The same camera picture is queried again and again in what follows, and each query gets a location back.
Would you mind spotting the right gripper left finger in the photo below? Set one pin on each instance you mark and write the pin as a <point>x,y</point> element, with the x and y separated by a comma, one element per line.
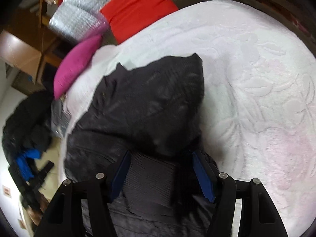
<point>64,217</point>

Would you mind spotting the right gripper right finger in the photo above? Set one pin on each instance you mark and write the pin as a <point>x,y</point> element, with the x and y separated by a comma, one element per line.
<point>259,216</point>

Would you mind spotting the black quilted jacket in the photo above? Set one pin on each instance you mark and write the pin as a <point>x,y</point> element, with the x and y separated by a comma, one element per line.
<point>152,112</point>

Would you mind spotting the black clothes pile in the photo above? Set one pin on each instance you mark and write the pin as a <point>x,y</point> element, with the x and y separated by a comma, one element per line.
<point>28,128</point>

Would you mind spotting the blue garment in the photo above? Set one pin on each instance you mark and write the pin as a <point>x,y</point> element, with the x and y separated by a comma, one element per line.
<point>26,163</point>

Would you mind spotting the white embossed bed blanket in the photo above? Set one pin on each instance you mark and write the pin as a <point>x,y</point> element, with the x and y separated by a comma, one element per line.
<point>258,114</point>

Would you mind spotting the grey garment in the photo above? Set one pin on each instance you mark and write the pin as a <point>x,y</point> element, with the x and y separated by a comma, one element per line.
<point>60,118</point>

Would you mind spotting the magenta pillow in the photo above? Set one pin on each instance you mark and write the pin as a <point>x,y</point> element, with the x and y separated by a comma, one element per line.
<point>75,62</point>

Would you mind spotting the wooden pillar cabinet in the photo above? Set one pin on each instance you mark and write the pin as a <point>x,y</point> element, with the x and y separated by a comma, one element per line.
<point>28,46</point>

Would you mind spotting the wooden stair railing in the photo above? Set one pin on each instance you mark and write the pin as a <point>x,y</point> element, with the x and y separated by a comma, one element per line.
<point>44,18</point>

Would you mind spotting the silver foil insulation board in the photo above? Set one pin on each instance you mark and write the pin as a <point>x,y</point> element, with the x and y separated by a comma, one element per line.
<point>77,20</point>

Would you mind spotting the red pillow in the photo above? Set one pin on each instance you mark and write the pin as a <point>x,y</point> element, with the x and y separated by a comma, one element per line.
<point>128,17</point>

